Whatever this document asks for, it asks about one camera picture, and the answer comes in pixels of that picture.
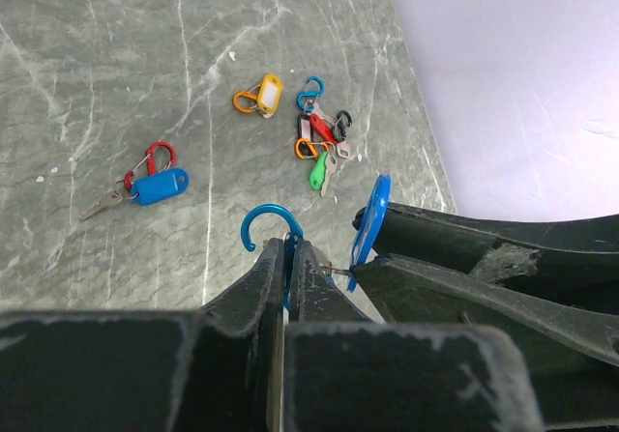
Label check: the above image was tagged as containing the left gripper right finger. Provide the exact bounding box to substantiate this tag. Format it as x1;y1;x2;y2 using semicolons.
282;242;544;431

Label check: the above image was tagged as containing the teal carabiner clip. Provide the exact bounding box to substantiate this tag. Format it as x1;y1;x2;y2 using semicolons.
240;203;306;312

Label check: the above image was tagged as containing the blue white key tag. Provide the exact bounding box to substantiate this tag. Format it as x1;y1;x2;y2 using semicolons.
79;167;191;222

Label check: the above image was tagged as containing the blue carabiner clip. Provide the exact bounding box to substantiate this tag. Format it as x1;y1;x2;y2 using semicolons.
296;75;325;113

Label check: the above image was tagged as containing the red carabiner clip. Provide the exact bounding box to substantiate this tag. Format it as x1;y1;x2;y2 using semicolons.
122;141;177;192

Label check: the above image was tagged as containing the yellow key tag with key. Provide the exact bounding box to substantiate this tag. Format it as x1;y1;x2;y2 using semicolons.
249;73;283;119

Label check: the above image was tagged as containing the black key tag with key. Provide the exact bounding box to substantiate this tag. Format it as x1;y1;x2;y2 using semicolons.
297;113;313;141

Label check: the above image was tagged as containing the red key tag with key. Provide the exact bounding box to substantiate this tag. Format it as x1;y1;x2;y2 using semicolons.
309;102;352;159

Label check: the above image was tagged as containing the green key tag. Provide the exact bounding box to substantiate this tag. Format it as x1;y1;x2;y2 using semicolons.
309;152;338;197

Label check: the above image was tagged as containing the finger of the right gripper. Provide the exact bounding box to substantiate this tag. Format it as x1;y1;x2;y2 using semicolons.
373;203;618;314
353;255;618;427

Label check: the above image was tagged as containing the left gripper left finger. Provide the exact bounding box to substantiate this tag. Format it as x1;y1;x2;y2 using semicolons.
1;239;284;431

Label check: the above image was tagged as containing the black S-hook carabiner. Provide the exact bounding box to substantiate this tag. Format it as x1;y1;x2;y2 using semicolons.
331;110;352;143

